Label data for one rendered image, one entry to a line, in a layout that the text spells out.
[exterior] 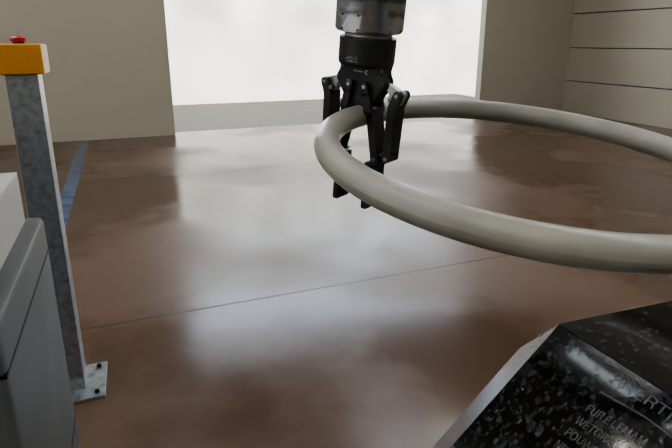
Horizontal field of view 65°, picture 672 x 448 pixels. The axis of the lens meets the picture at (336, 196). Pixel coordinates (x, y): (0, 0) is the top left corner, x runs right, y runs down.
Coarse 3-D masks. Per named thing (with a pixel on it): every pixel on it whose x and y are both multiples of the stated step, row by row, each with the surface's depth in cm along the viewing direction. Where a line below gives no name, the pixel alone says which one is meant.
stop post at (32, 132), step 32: (0, 64) 138; (32, 64) 141; (32, 96) 145; (32, 128) 147; (32, 160) 149; (32, 192) 151; (64, 224) 163; (64, 256) 158; (64, 288) 161; (64, 320) 163; (96, 384) 173
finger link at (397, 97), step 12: (396, 96) 67; (408, 96) 69; (396, 108) 68; (396, 120) 69; (384, 132) 70; (396, 132) 70; (384, 144) 71; (396, 144) 71; (384, 156) 71; (396, 156) 72
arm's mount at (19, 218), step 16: (0, 176) 83; (16, 176) 85; (0, 192) 74; (16, 192) 83; (0, 208) 72; (16, 208) 82; (0, 224) 71; (16, 224) 81; (0, 240) 70; (0, 256) 69
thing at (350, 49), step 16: (352, 48) 67; (368, 48) 66; (384, 48) 67; (352, 64) 68; (368, 64) 67; (384, 64) 68; (368, 80) 70; (384, 80) 68; (352, 96) 72; (384, 96) 71
